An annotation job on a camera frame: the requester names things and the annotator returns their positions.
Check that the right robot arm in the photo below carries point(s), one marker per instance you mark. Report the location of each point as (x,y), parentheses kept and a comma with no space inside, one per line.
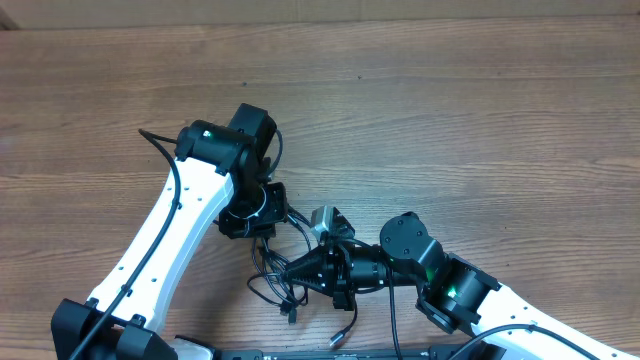
(452,293)

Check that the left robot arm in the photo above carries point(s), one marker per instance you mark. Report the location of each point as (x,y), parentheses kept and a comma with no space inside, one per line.
(218,175)

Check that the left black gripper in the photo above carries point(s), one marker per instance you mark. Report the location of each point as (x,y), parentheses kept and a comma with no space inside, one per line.
(233,226)

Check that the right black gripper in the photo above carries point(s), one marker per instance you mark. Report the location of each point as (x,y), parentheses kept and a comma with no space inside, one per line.
(333,271)

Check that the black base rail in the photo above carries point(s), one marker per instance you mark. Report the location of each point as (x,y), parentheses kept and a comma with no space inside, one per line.
(345,354)

